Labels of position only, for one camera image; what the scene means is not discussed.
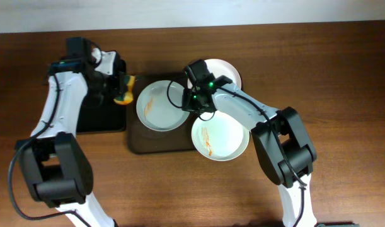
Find light green plate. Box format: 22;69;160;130
191;111;250;161

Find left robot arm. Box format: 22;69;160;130
8;37;135;226

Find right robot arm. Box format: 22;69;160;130
181;76;317;226

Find pink white plate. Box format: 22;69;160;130
191;59;243;90

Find yellow green sponge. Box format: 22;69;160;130
113;74;135;105

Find brown serving tray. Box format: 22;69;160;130
126;72;198;154

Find light blue plate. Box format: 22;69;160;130
136;80;190;132

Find black plastic tray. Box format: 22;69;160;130
74;58;127;134

